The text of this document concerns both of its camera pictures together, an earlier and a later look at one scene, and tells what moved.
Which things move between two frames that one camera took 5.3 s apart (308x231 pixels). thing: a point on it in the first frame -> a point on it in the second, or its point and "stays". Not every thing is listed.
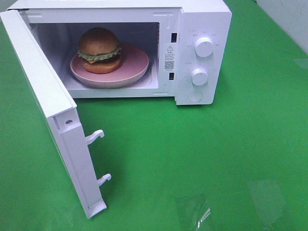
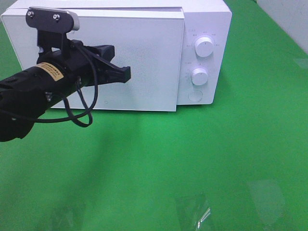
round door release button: x=195 y=96 stays
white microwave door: x=61 y=113 -> x=149 y=42
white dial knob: x=204 y=46 stays
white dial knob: x=199 y=76 stays
